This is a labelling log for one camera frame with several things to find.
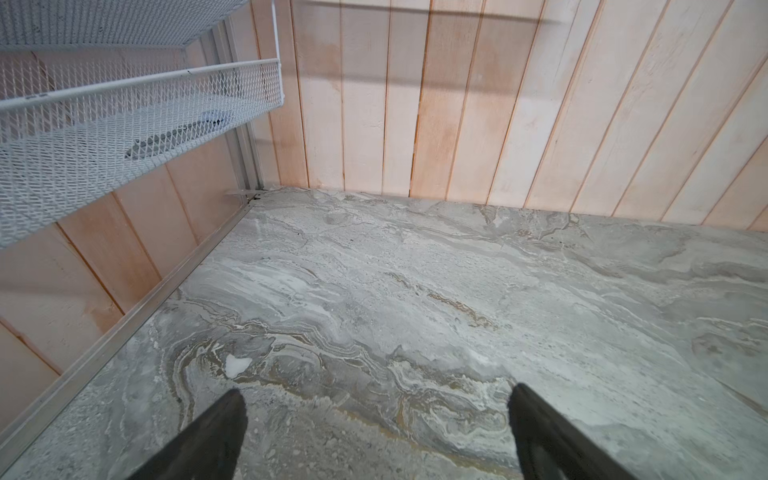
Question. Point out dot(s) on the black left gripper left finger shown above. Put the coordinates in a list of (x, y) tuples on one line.
[(208, 448)]

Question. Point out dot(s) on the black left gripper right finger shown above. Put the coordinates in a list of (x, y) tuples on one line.
[(550, 447)]

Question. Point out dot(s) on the aluminium frame rail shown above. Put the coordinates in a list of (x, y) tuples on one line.
[(33, 421)]

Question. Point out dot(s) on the white wire mesh shelf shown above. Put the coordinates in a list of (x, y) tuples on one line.
[(95, 94)]

